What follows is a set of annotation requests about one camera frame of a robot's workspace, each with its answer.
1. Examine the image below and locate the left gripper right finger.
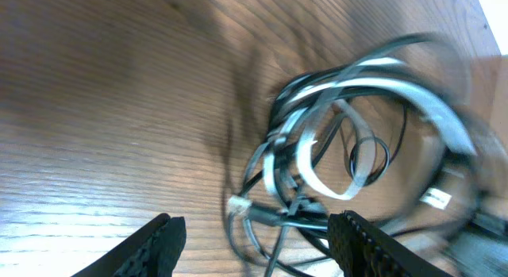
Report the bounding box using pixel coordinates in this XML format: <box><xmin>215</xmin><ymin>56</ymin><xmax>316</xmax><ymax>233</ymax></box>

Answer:
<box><xmin>327</xmin><ymin>210</ymin><xmax>449</xmax><ymax>277</ymax></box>

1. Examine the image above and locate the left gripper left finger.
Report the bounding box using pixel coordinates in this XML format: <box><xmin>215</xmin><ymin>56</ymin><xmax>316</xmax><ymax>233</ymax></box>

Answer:
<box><xmin>76</xmin><ymin>213</ymin><xmax>187</xmax><ymax>277</ymax></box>

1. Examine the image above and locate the black usb cable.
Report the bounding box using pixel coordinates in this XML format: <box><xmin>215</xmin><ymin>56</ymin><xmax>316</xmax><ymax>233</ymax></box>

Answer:
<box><xmin>221</xmin><ymin>33</ymin><xmax>508</xmax><ymax>277</ymax></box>

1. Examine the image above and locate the white usb cable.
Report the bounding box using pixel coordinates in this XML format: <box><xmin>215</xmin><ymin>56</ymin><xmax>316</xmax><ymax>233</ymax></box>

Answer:
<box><xmin>228</xmin><ymin>56</ymin><xmax>477</xmax><ymax>214</ymax></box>

